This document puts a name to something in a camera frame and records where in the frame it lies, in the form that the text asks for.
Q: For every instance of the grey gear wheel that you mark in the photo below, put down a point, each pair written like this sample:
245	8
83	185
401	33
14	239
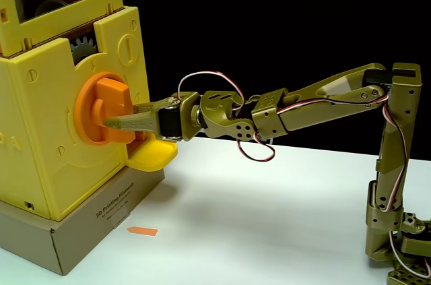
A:
82	51

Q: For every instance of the orange paper arrow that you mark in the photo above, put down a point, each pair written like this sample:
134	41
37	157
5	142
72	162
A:
143	231

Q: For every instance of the yellow dispensing tray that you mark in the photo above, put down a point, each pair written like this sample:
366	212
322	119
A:
151	157

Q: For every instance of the brown cardboard box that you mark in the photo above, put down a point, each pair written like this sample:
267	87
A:
84	231

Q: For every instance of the orange turn knob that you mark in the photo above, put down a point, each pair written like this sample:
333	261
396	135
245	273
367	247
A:
111	96

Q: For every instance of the yellow toy vending machine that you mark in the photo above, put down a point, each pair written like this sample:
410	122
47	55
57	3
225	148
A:
40	113

